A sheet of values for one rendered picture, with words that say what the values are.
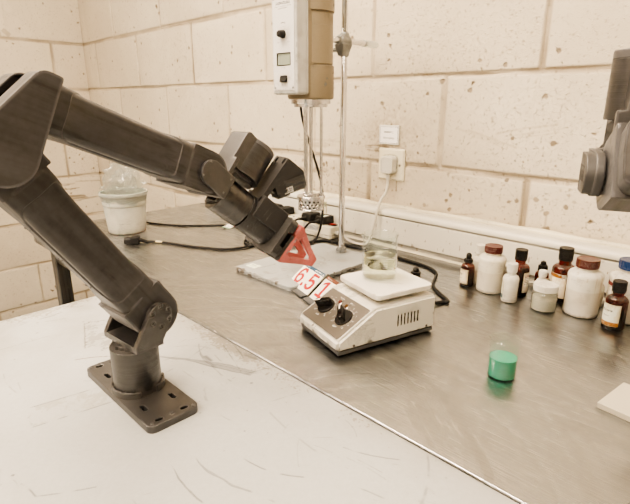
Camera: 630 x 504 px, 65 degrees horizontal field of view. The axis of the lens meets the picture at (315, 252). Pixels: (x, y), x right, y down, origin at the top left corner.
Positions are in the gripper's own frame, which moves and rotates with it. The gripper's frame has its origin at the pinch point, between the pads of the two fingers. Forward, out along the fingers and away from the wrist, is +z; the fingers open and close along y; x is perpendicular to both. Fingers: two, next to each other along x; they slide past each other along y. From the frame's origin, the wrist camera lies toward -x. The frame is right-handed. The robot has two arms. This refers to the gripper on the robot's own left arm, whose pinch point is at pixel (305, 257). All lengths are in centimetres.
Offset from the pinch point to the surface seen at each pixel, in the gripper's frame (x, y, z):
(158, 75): -38, 159, -11
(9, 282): 86, 220, -1
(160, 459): 29.7, -21.3, -14.9
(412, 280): -7.2, -8.7, 15.3
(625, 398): -7, -41, 27
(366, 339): 5.7, -12.2, 10.4
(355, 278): -2.0, -2.9, 9.2
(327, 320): 6.8, -6.2, 6.5
